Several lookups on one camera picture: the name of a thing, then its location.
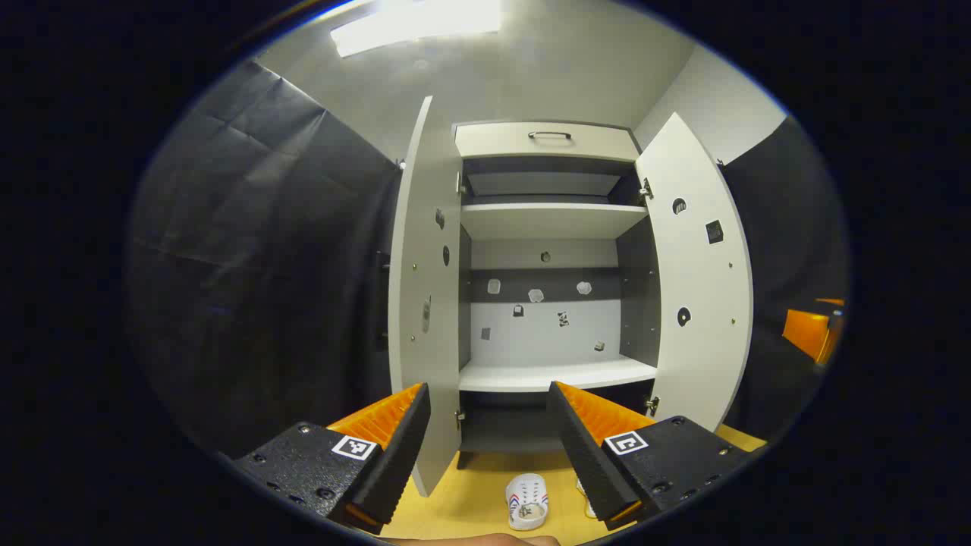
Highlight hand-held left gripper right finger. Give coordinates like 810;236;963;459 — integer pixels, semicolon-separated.
546;381;759;532

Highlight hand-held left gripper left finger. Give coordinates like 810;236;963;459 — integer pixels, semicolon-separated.
231;383;432;535

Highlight white cabinet door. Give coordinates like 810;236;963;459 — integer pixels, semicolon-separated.
388;95;464;497
636;112;754;433

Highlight white and grey shoe cabinet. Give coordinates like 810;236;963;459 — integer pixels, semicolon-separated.
454;120;661;471

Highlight white cabinet drawer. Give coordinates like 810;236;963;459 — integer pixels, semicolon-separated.
455;121;640;162

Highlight ceiling light panel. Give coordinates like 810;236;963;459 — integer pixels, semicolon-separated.
330;0;503;58

